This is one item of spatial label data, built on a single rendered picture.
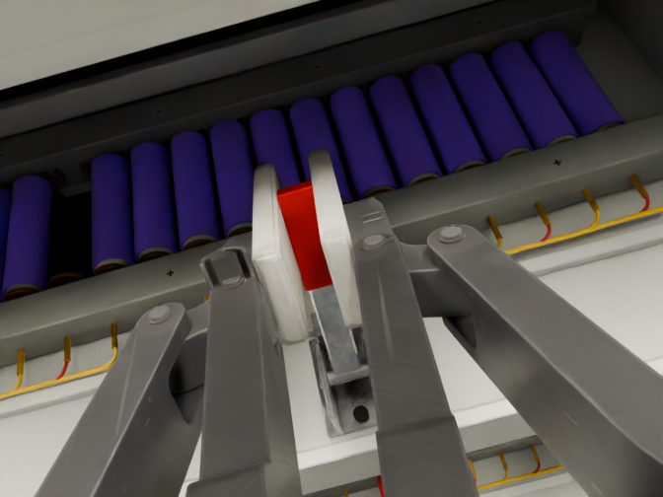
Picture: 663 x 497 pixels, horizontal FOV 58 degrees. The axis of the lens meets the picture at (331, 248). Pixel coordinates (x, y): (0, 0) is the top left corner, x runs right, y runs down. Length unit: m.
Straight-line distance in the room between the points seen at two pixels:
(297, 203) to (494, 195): 0.09
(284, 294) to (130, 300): 0.11
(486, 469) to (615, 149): 0.24
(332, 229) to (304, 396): 0.10
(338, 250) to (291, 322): 0.02
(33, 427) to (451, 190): 0.20
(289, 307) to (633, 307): 0.15
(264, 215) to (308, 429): 0.10
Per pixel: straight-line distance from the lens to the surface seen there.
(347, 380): 0.22
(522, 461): 0.43
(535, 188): 0.25
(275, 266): 0.15
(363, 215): 0.18
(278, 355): 0.15
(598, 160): 0.27
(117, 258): 0.28
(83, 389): 0.27
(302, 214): 0.19
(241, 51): 0.31
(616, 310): 0.26
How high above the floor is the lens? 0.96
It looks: 42 degrees down
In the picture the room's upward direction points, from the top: 16 degrees counter-clockwise
